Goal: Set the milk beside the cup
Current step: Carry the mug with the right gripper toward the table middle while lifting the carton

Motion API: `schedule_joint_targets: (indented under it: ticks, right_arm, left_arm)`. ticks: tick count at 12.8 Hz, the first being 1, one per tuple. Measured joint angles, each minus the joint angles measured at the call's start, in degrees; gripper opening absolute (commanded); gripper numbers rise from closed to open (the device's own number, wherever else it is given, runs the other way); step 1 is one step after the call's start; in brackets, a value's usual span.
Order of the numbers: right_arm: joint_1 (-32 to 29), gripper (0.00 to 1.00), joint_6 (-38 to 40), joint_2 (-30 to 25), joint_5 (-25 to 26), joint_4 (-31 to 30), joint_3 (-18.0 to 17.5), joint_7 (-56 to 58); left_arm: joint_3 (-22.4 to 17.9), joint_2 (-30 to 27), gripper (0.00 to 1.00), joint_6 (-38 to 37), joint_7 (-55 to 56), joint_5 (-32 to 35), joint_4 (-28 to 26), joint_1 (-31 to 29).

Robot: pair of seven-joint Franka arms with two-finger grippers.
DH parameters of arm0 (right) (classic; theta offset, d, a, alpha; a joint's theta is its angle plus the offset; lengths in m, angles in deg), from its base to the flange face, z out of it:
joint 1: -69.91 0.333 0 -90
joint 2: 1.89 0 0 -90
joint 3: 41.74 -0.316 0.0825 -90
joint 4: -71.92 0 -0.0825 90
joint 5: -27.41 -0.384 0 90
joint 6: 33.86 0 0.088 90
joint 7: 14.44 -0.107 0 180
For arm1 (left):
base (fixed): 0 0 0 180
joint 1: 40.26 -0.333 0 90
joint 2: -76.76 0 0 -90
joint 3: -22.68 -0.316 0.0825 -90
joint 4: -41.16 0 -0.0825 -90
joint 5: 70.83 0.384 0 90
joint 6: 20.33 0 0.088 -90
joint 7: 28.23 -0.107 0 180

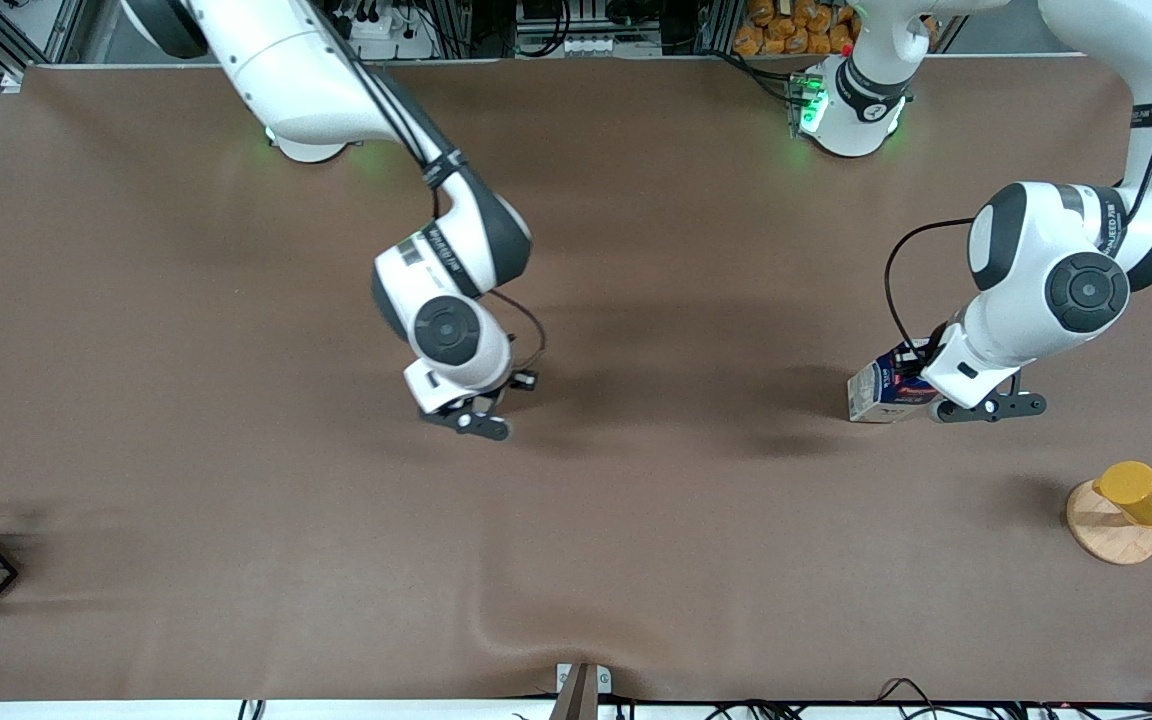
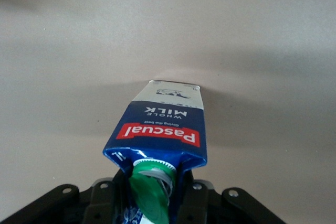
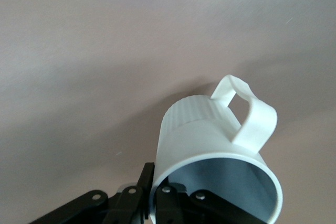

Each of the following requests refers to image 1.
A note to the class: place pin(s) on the silver mount bracket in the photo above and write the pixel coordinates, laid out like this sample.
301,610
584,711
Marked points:
564,678

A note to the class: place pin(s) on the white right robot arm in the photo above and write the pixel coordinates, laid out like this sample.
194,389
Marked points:
286,70

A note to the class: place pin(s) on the round wooden cup stand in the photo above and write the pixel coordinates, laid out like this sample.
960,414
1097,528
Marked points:
1106,535

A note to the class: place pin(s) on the brown table cover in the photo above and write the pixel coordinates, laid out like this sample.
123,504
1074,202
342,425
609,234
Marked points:
576,550

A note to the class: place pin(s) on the white empty power strip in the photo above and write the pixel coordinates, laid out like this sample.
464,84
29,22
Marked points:
611,46

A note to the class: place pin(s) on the yellow plastic cup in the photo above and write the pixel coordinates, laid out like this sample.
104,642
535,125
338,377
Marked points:
1141,495

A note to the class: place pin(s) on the orange snack bag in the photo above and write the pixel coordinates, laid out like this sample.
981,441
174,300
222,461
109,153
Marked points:
786,30

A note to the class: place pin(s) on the blue white milk carton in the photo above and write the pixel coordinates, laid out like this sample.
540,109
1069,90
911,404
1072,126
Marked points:
876,395

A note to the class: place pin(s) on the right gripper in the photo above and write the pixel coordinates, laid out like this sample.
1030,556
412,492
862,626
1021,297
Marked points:
507,388

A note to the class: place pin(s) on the brown camera mount pole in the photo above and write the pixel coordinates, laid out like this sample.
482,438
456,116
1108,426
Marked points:
576,700

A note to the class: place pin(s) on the white power strip with plugs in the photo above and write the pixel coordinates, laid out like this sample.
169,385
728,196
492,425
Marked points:
391,40

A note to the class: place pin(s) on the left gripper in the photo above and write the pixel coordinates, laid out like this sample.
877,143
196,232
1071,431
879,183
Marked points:
920,360

